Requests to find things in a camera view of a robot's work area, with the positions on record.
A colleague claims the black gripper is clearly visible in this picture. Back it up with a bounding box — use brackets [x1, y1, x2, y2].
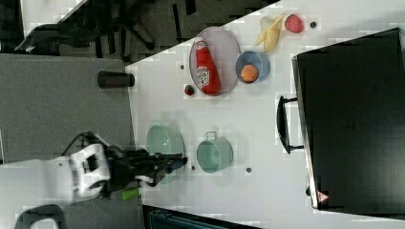
[106, 146, 187, 195]

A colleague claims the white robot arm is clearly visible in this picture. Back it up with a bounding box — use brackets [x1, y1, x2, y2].
[1, 143, 187, 205]

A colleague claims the black toaster oven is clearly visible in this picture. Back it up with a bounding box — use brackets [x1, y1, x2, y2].
[292, 28, 405, 218]

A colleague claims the green bowl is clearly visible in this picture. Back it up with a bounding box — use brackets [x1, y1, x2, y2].
[146, 124, 187, 184]

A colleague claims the green metal pot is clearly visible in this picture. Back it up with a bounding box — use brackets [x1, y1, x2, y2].
[197, 131, 234, 174]

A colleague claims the small red strawberry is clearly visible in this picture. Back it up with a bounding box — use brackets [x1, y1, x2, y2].
[184, 85, 195, 95]

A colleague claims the red ketchup bottle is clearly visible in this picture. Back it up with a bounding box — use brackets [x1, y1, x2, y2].
[195, 37, 221, 95]

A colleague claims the orange fruit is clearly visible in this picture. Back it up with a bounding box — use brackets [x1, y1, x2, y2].
[241, 65, 259, 83]

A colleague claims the grey round plate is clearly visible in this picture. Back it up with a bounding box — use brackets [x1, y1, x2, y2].
[189, 27, 241, 96]

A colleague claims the blue bowl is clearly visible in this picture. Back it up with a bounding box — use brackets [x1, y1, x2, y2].
[235, 51, 270, 84]

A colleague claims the black office chair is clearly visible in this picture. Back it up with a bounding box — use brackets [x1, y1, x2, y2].
[13, 0, 199, 63]

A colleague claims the yellow peeled banana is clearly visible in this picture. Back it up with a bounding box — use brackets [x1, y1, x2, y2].
[254, 15, 284, 53]

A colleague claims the large red strawberry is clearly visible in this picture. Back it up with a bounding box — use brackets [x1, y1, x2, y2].
[285, 14, 305, 33]

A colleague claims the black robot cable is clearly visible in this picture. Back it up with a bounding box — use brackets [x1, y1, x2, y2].
[60, 131, 99, 156]

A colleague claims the black cylinder post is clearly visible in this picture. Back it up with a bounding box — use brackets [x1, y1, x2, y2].
[97, 71, 136, 89]

